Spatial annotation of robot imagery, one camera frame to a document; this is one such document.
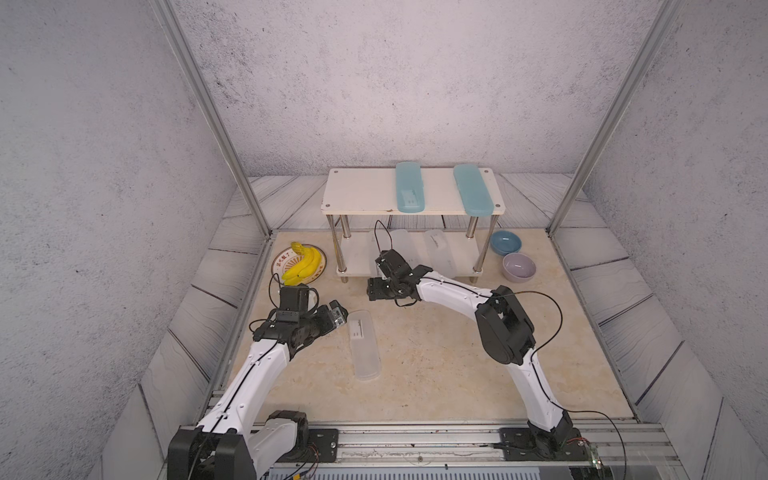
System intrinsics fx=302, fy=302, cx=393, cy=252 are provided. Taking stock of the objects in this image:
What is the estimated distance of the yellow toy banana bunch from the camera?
1.03m

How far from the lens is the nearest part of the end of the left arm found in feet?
1.91

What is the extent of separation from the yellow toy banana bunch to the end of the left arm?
32 cm
